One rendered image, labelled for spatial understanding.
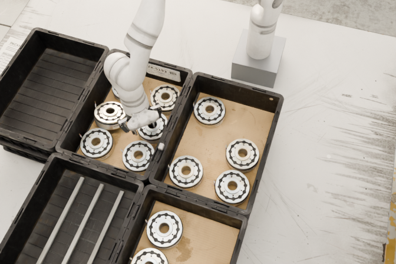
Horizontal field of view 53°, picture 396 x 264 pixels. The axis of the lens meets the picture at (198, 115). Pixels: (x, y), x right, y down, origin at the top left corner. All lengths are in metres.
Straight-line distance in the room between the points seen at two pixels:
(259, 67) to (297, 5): 1.39
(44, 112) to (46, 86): 0.10
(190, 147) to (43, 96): 0.55
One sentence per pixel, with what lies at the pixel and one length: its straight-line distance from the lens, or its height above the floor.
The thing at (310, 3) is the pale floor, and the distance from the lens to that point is 2.84.
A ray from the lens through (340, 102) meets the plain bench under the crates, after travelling 1.57.
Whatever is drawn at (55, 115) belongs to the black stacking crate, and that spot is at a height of 0.83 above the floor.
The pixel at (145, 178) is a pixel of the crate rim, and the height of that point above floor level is 0.93.
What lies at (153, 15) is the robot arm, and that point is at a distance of 0.94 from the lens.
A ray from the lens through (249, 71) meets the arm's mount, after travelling 1.48.
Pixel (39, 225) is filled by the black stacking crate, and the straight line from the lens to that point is 1.29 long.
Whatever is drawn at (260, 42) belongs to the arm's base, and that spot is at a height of 0.90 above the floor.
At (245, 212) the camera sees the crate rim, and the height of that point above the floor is 0.93.
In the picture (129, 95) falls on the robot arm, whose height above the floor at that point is 1.12.
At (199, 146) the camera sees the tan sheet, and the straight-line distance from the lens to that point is 1.27.
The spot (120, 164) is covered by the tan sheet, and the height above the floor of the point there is 0.83.
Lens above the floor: 1.99
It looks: 62 degrees down
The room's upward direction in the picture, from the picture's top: 4 degrees counter-clockwise
